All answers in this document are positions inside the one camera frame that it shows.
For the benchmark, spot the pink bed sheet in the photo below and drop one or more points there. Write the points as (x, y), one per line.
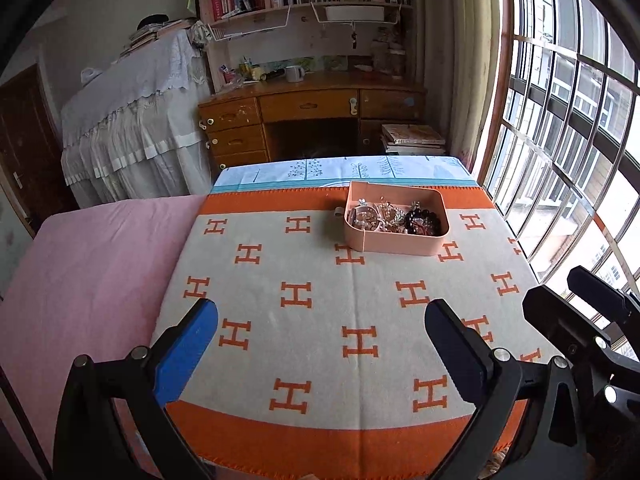
(90, 270)

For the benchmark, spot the glass jar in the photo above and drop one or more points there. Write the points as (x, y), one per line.
(381, 57)
(397, 64)

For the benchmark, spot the metal window grille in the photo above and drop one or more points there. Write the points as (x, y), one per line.
(565, 135)

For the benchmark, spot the leaf-shaped rhinestone hair comb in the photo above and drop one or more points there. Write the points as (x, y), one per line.
(390, 215)

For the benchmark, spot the yellow toy truck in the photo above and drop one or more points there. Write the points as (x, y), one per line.
(256, 73)

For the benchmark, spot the white drawer lock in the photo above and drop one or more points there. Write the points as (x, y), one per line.
(354, 106)

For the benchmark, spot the dark wooden door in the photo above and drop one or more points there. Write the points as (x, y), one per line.
(25, 150)

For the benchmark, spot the pink plastic tray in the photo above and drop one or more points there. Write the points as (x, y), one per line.
(390, 246)

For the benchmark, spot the white mug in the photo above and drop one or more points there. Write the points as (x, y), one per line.
(294, 74)

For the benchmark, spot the tree print bed sheet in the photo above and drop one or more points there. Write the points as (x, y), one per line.
(270, 172)

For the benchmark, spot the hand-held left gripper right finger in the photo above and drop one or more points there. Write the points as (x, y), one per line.
(450, 350)

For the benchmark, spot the orange and cream patterned blanket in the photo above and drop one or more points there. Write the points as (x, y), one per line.
(320, 350)

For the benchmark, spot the pile of books and papers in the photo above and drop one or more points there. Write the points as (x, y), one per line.
(150, 35)

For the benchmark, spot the hanging keys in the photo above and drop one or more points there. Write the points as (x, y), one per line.
(355, 40)

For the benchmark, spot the stack of books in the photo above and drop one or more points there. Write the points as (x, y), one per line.
(412, 135)

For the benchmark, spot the wooden desk with drawers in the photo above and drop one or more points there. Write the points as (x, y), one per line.
(300, 105)

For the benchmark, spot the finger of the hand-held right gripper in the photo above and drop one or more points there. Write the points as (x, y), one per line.
(600, 290)
(560, 315)

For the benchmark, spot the white lace-covered furniture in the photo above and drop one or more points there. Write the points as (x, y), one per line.
(135, 110)

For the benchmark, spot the cream curtain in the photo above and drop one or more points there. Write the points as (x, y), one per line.
(450, 60)

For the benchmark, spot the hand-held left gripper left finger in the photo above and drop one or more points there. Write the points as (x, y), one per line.
(190, 345)

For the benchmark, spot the patterned cloth bag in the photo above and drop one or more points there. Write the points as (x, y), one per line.
(199, 35)

